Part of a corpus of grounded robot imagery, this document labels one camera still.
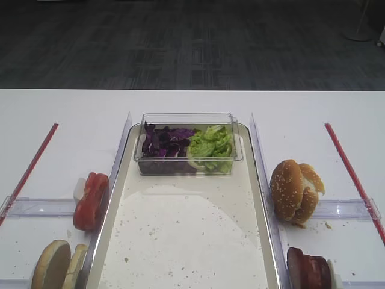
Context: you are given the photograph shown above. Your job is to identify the pale bun bottom slice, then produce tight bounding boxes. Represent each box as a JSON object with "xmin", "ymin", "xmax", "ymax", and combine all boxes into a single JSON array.
[{"xmin": 62, "ymin": 244, "xmax": 88, "ymax": 289}]

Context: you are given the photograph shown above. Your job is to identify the green lettuce leaves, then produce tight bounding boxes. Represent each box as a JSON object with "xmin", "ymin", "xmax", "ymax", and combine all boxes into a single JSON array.
[{"xmin": 186, "ymin": 125, "xmax": 233, "ymax": 175}]

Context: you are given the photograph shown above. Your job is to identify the red tomato slices stack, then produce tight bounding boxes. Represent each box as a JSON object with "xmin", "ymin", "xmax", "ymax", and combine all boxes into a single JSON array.
[{"xmin": 73, "ymin": 172, "xmax": 109, "ymax": 231}]

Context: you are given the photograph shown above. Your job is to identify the brown meat patties stack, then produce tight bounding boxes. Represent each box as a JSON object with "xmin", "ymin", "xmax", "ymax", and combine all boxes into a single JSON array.
[{"xmin": 287, "ymin": 247, "xmax": 332, "ymax": 289}]

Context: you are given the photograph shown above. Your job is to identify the clear plastic salad container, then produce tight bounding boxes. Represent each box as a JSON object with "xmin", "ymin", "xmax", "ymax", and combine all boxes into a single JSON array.
[{"xmin": 134, "ymin": 113, "xmax": 243, "ymax": 176}]

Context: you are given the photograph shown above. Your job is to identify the purple cabbage leaves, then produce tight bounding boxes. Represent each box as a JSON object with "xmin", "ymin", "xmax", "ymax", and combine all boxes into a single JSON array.
[{"xmin": 141, "ymin": 122, "xmax": 195, "ymax": 158}]

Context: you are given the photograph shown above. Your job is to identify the cream metal serving tray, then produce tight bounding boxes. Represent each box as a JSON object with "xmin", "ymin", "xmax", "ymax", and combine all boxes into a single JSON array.
[{"xmin": 86, "ymin": 125, "xmax": 280, "ymax": 288}]

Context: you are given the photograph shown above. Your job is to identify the sesame burger bun tops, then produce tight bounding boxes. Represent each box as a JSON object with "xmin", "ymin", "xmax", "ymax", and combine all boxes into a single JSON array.
[{"xmin": 270, "ymin": 159, "xmax": 325, "ymax": 228}]

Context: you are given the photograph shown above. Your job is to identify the right red tape strip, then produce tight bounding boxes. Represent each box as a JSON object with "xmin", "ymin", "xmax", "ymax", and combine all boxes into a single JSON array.
[{"xmin": 324, "ymin": 123, "xmax": 384, "ymax": 243}]

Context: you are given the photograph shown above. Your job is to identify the red tape strip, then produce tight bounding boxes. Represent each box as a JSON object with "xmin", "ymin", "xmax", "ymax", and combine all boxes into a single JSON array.
[
  {"xmin": 0, "ymin": 123, "xmax": 59, "ymax": 225},
  {"xmin": 324, "ymin": 123, "xmax": 384, "ymax": 243}
]

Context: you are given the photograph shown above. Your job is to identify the left clear acrylic divider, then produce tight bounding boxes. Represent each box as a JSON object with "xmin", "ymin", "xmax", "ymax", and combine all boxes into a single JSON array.
[{"xmin": 75, "ymin": 111, "xmax": 132, "ymax": 288}]

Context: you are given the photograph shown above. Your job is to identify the left red tape strip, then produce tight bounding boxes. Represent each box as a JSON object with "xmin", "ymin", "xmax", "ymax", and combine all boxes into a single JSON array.
[{"xmin": 0, "ymin": 123, "xmax": 59, "ymax": 225}]

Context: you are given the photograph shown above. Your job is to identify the plain bun bottom slice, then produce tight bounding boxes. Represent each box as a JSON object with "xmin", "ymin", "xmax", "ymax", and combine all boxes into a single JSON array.
[{"xmin": 31, "ymin": 240, "xmax": 71, "ymax": 289}]

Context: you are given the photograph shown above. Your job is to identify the white patty support block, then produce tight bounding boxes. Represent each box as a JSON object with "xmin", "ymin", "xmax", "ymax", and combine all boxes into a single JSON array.
[{"xmin": 327, "ymin": 259, "xmax": 343, "ymax": 289}]

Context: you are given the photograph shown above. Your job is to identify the white stand base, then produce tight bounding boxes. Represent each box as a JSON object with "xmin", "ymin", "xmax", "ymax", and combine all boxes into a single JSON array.
[{"xmin": 342, "ymin": 0, "xmax": 372, "ymax": 42}]

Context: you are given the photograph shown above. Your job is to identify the clear rail behind buns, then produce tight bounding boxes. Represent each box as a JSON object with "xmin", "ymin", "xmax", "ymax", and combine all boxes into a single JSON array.
[{"xmin": 310, "ymin": 199, "xmax": 381, "ymax": 221}]

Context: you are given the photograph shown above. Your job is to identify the clear rail behind tomatoes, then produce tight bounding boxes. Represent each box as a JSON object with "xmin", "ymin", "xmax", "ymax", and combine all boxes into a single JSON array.
[{"xmin": 1, "ymin": 196, "xmax": 76, "ymax": 218}]

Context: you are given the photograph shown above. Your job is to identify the clear rail under left buns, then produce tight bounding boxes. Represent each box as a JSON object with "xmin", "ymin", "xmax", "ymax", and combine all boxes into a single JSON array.
[{"xmin": 0, "ymin": 279, "xmax": 31, "ymax": 289}]

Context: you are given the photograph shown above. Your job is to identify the clear rail behind patties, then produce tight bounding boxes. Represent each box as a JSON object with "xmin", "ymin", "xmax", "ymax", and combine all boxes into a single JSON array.
[{"xmin": 342, "ymin": 281, "xmax": 385, "ymax": 289}]

